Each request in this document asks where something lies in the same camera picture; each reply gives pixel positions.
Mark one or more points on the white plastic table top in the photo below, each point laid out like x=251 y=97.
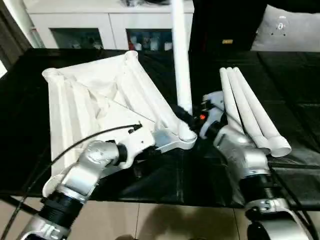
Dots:
x=82 y=100

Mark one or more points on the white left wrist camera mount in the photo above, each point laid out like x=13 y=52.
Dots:
x=140 y=142

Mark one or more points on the white plastic table leg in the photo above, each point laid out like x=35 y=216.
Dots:
x=182 y=62
x=230 y=100
x=262 y=112
x=248 y=112

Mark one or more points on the black metal frame leg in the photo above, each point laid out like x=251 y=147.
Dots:
x=17 y=203

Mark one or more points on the white cabinet with glass doors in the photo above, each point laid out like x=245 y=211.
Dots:
x=110 y=22

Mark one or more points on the small red bottle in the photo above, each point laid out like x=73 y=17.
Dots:
x=130 y=46

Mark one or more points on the black box with gold label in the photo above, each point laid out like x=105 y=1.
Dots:
x=225 y=20

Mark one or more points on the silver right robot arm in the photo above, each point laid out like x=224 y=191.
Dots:
x=247 y=155

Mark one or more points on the black tangled item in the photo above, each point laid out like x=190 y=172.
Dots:
x=130 y=2

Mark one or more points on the black work mat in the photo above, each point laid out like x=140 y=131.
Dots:
x=295 y=100

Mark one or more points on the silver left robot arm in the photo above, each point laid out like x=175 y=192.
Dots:
x=95 y=155

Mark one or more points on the grey printed cushion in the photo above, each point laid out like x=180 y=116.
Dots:
x=300 y=37

